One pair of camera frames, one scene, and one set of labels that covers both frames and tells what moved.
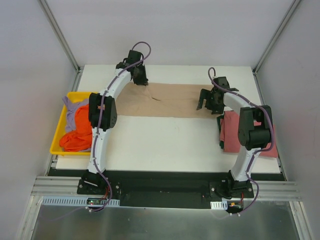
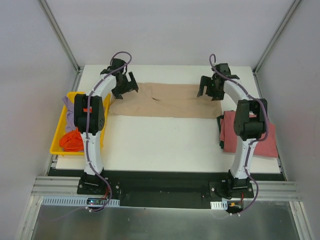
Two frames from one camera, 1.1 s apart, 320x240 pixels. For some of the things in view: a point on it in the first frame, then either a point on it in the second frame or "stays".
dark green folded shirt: (221, 143) stays
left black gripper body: (139, 75) → (125, 86)
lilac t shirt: (70, 121) stays
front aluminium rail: (56, 185) stays
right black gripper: (208, 99) → (208, 86)
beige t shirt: (133, 100) stays
